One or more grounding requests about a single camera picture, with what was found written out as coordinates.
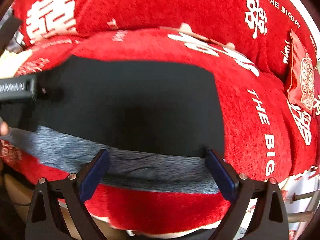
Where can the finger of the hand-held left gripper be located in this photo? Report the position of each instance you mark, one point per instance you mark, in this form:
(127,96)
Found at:
(46,90)

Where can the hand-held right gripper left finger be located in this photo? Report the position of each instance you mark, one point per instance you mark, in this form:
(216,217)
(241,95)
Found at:
(95,175)

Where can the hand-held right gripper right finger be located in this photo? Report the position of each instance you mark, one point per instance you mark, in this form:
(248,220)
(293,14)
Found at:
(220,177)

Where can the black pants with patterned band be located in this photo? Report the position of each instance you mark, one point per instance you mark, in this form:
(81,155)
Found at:
(140,110)

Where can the person's left hand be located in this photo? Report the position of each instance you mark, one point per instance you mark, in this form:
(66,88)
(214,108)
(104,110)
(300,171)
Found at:
(3,130)

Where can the grey cloth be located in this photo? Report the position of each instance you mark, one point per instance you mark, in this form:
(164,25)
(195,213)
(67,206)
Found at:
(10,33)

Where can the red embroidered cushion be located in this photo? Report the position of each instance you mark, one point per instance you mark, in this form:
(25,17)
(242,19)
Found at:
(303,77)

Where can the red printed sofa cover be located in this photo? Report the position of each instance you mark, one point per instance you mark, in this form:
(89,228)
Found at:
(175,17)

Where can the metal rack frame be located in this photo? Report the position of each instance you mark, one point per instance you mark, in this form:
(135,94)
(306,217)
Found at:
(302,205)

